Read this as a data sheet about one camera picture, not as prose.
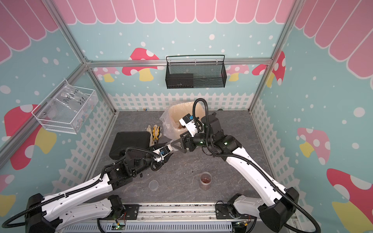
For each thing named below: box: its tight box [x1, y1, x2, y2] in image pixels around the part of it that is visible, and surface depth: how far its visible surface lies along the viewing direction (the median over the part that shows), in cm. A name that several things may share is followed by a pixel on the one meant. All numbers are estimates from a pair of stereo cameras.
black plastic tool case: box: [109, 131, 152, 160], surface depth 100 cm
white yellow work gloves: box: [146, 124, 163, 147], surface depth 107 cm
